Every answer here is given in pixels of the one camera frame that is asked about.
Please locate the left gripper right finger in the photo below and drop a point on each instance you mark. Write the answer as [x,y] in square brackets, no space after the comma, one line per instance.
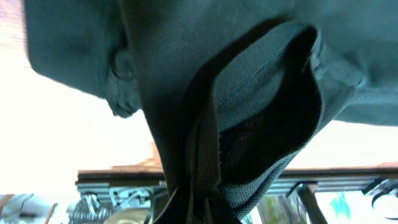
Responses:
[217,209]

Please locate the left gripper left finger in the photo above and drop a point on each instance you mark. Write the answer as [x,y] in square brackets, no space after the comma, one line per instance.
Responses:
[177,209]

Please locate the black t-shirt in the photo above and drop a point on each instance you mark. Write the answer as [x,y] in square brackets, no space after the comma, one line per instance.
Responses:
[231,90]

